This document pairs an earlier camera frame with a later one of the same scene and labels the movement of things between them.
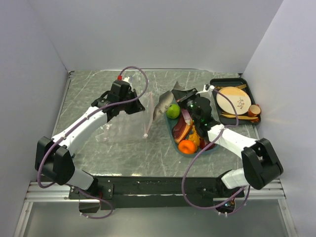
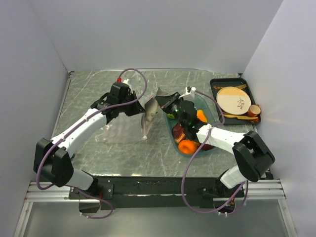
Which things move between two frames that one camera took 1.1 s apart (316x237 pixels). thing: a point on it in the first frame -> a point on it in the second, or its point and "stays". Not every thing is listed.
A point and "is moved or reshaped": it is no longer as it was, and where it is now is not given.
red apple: x=203 y=142 stays
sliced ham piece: x=180 y=128 stays
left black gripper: x=138 y=107 stays
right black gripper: x=182 y=96 -> x=166 y=102
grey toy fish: x=165 y=100 is moved or reshaped
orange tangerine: x=186 y=146 stays
